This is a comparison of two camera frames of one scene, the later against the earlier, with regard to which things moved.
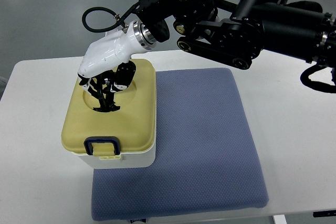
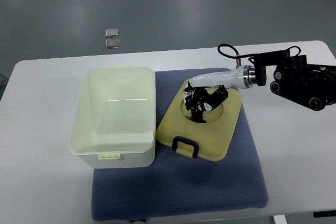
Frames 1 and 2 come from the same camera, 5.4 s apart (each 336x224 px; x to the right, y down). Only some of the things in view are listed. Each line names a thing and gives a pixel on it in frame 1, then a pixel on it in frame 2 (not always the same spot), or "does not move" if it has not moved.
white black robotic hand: [106, 67] → [205, 93]
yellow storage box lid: [130, 129] → [216, 140]
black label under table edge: [324, 213] does not move
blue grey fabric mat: [205, 159] does not move
